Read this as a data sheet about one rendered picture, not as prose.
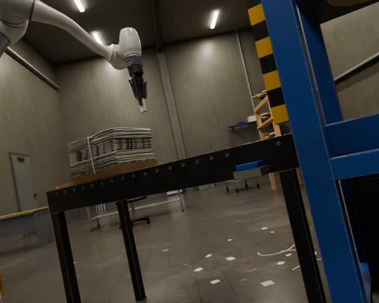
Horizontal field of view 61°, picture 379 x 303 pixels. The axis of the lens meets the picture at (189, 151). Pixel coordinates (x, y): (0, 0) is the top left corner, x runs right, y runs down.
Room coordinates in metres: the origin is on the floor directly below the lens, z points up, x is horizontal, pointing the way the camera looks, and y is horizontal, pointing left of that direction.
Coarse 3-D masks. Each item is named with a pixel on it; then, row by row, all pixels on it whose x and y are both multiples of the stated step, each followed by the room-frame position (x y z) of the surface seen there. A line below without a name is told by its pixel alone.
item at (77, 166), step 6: (72, 144) 1.76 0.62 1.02; (78, 144) 1.73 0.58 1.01; (84, 144) 1.71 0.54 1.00; (72, 150) 1.76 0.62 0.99; (78, 150) 1.74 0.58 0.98; (84, 150) 1.71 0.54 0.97; (72, 156) 1.77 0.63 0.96; (78, 156) 1.74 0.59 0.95; (84, 156) 1.71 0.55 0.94; (72, 162) 1.77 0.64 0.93; (78, 162) 1.74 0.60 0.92; (84, 162) 1.71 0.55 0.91; (72, 168) 1.77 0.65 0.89; (78, 168) 1.74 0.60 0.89; (84, 168) 1.71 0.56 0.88; (72, 174) 1.77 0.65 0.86; (78, 174) 1.75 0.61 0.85; (90, 180) 1.70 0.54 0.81
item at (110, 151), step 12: (108, 132) 1.60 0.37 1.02; (120, 132) 1.62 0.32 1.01; (132, 132) 1.69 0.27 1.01; (144, 132) 1.77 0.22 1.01; (96, 144) 1.66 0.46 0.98; (108, 144) 1.60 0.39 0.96; (120, 144) 1.62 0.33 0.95; (132, 144) 1.68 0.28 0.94; (144, 144) 1.76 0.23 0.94; (96, 156) 1.66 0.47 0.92; (108, 156) 1.61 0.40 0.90; (120, 156) 1.60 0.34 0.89; (132, 156) 1.67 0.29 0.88; (144, 156) 1.74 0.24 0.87
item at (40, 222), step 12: (0, 216) 6.03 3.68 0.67; (24, 216) 5.67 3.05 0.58; (36, 216) 5.66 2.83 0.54; (48, 216) 6.19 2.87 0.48; (0, 228) 5.64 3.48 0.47; (12, 228) 5.66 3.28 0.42; (24, 228) 5.67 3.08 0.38; (36, 228) 5.65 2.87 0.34; (48, 228) 6.08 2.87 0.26; (48, 240) 5.98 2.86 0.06
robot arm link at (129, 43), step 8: (120, 32) 1.64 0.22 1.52; (128, 32) 1.61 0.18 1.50; (136, 32) 1.64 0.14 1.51; (120, 40) 1.63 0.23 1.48; (128, 40) 1.61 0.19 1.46; (136, 40) 1.62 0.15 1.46; (120, 48) 1.65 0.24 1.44; (128, 48) 1.61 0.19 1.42; (136, 48) 1.62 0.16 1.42; (120, 56) 1.69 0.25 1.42
